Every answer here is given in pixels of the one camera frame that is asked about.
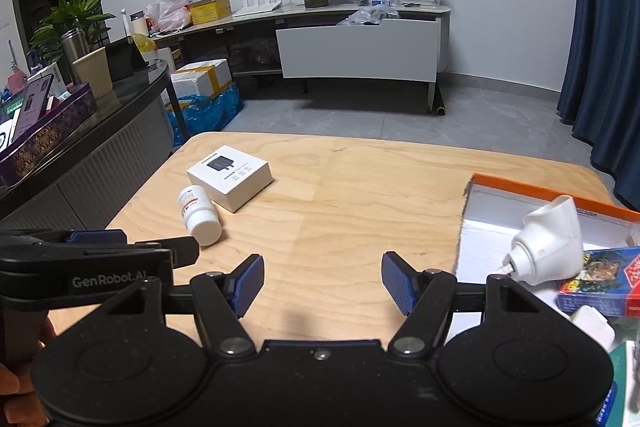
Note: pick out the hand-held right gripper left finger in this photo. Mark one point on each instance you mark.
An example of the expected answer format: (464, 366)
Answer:
(247, 284)

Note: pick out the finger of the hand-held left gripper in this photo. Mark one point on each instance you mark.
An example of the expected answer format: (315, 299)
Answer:
(95, 236)
(182, 252)

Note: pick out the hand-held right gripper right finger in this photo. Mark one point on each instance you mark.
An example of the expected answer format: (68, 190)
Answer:
(397, 282)

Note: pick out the orange-rimmed white tray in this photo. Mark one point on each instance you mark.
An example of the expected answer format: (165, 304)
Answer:
(495, 227)

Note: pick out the white charger cube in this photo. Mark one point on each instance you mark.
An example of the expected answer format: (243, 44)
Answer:
(592, 327)

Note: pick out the colourful playing card box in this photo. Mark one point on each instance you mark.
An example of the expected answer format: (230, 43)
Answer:
(605, 279)

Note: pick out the green and white box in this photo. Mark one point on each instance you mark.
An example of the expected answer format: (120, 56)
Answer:
(631, 387)

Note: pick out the person's left hand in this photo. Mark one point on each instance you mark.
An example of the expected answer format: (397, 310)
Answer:
(12, 379)

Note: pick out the white pill bottle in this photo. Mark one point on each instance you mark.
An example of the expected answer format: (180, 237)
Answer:
(200, 217)

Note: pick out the white box with adapter picture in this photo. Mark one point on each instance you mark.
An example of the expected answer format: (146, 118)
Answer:
(230, 177)

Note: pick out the dark grey side table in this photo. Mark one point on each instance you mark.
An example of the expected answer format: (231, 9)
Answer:
(120, 142)

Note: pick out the purple ornate box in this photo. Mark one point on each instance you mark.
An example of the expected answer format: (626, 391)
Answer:
(45, 142)

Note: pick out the blue plastic bag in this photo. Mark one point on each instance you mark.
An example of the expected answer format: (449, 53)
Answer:
(207, 117)

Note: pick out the white handheld device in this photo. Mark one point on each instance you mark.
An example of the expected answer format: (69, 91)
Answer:
(547, 247)

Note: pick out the beige cup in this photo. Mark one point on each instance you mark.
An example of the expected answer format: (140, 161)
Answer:
(94, 74)

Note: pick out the white foam box yellow tape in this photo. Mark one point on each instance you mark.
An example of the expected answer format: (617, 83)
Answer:
(202, 79)

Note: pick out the black tablet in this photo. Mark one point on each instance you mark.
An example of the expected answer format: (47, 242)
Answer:
(125, 59)

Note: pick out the steel tumbler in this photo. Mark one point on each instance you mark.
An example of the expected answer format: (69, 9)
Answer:
(75, 52)

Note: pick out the television cabinet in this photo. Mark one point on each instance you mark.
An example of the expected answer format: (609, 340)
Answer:
(250, 47)

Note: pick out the leafy plant in dark pot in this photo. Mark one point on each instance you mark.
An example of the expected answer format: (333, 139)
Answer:
(75, 17)

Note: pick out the white plastic bag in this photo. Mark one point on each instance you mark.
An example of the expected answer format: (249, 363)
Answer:
(167, 14)

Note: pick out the clear plastic wrap pile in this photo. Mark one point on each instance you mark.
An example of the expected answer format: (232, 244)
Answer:
(367, 18)

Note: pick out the blue curtain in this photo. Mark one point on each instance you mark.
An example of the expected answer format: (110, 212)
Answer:
(607, 57)

